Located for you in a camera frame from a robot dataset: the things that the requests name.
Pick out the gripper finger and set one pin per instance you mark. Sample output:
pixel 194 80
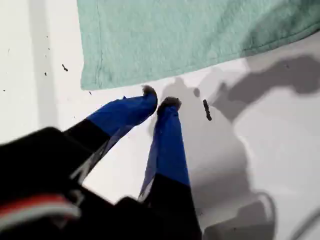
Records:
pixel 170 150
pixel 120 112

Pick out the pale green T-shirt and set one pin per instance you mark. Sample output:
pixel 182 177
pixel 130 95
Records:
pixel 175 37

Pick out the black debris scrap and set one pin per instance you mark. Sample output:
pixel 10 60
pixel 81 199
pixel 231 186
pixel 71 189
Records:
pixel 207 110
pixel 65 67

